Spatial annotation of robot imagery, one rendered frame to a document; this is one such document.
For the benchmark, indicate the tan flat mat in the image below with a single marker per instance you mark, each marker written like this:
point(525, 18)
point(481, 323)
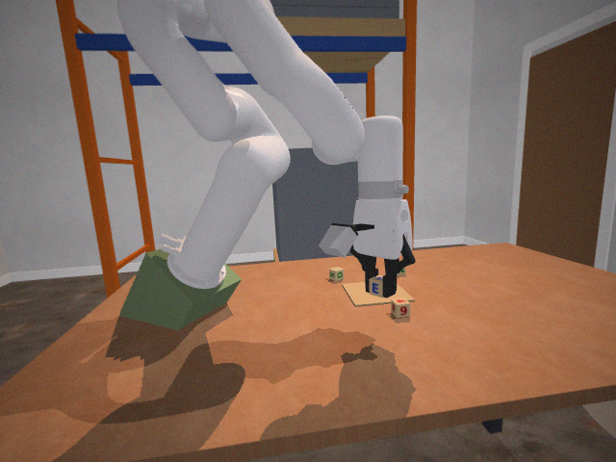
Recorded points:
point(359, 297)

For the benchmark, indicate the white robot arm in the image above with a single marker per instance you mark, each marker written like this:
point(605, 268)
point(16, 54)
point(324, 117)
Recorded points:
point(258, 155)

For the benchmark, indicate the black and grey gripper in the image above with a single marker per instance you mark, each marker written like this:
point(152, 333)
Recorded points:
point(387, 240)

